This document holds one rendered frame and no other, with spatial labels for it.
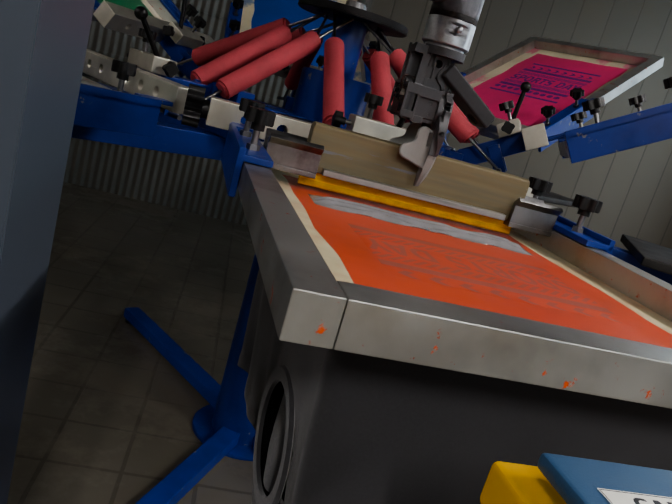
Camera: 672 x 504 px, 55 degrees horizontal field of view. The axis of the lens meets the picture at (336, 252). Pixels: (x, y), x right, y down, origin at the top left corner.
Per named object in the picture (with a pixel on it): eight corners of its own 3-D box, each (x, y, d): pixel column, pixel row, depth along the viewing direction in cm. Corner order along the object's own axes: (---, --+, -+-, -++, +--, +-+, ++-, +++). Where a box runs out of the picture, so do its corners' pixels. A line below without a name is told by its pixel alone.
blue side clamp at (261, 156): (263, 204, 88) (275, 155, 87) (227, 196, 87) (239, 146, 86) (248, 167, 117) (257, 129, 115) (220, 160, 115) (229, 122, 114)
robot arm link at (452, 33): (464, 29, 103) (485, 27, 96) (455, 57, 105) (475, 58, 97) (422, 15, 101) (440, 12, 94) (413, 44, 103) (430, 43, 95)
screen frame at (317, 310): (909, 451, 57) (930, 414, 57) (277, 341, 42) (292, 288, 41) (511, 225, 131) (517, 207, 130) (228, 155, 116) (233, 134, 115)
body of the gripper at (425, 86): (384, 115, 105) (406, 40, 102) (432, 128, 107) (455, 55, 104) (398, 119, 98) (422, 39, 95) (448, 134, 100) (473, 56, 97)
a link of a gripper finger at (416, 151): (388, 178, 102) (402, 121, 101) (422, 187, 103) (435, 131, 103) (395, 178, 99) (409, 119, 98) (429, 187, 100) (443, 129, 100)
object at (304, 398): (322, 644, 65) (431, 320, 56) (238, 640, 62) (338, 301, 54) (273, 406, 108) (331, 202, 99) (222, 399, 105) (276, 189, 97)
